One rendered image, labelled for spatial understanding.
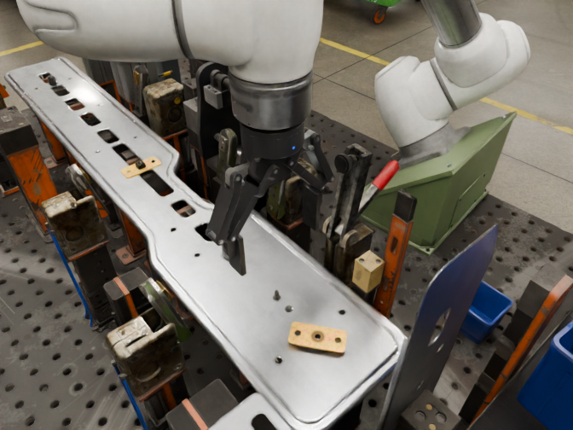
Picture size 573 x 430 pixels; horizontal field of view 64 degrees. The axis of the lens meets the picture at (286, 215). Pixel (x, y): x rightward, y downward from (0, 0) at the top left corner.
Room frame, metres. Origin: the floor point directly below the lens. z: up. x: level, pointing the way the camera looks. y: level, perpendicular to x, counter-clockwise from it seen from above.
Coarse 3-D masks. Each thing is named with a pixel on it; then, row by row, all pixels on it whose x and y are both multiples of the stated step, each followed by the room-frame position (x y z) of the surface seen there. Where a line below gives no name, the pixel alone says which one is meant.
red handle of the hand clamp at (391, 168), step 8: (384, 168) 0.63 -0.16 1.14; (392, 168) 0.62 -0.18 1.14; (384, 176) 0.61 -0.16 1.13; (392, 176) 0.62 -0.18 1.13; (376, 184) 0.60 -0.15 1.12; (384, 184) 0.61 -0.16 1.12; (368, 192) 0.60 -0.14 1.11; (376, 192) 0.60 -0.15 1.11; (368, 200) 0.59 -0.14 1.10; (360, 208) 0.58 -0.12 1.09; (336, 232) 0.55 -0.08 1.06
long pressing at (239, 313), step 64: (64, 64) 1.35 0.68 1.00; (64, 128) 0.98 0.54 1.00; (128, 128) 0.98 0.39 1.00; (128, 192) 0.74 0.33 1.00; (192, 192) 0.73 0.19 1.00; (192, 256) 0.56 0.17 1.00; (256, 256) 0.56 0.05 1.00; (256, 320) 0.42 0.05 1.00; (320, 320) 0.42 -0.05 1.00; (384, 320) 0.42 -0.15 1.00; (256, 384) 0.32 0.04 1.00; (320, 384) 0.32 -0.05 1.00
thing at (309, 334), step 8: (296, 328) 0.40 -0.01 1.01; (304, 328) 0.40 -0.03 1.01; (312, 328) 0.40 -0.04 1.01; (320, 328) 0.40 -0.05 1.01; (328, 328) 0.40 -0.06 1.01; (336, 328) 0.40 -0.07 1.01; (296, 336) 0.39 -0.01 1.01; (304, 336) 0.39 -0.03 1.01; (312, 336) 0.39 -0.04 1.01; (320, 336) 0.39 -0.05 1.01; (328, 336) 0.39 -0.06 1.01; (336, 336) 0.39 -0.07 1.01; (344, 336) 0.39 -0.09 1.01; (296, 344) 0.37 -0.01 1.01; (304, 344) 0.37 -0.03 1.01; (312, 344) 0.37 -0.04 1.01; (320, 344) 0.37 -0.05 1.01; (328, 344) 0.37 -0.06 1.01; (336, 344) 0.37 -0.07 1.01; (344, 344) 0.37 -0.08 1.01
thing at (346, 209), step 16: (352, 144) 0.59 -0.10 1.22; (336, 160) 0.55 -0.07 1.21; (352, 160) 0.56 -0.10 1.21; (368, 160) 0.56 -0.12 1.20; (352, 176) 0.57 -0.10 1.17; (336, 192) 0.57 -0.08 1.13; (352, 192) 0.55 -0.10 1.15; (336, 208) 0.56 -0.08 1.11; (352, 208) 0.55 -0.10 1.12; (336, 224) 0.57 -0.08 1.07; (352, 224) 0.55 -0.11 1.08
